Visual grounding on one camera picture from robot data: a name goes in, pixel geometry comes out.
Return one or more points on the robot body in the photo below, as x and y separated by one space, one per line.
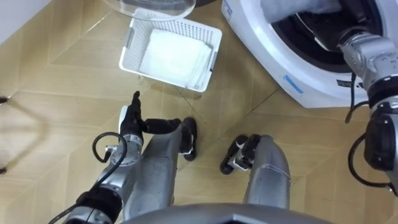
224 216

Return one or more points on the white plastic laundry basket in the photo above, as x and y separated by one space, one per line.
136 40

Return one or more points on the white folded cloth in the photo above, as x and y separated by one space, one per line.
174 56

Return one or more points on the robot legs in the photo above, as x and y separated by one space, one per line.
155 174

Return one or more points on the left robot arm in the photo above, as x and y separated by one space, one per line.
122 174

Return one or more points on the grey cloth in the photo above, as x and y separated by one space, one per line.
295 7

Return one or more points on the transparent washing machine door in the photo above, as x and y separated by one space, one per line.
149 11

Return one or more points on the white washing machine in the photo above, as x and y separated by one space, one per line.
264 56

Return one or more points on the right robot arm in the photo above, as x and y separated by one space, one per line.
373 59

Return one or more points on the black stand foot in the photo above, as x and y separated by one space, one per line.
2 170
2 99

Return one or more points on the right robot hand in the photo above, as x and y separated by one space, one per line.
329 32

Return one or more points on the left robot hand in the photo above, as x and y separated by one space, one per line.
132 121

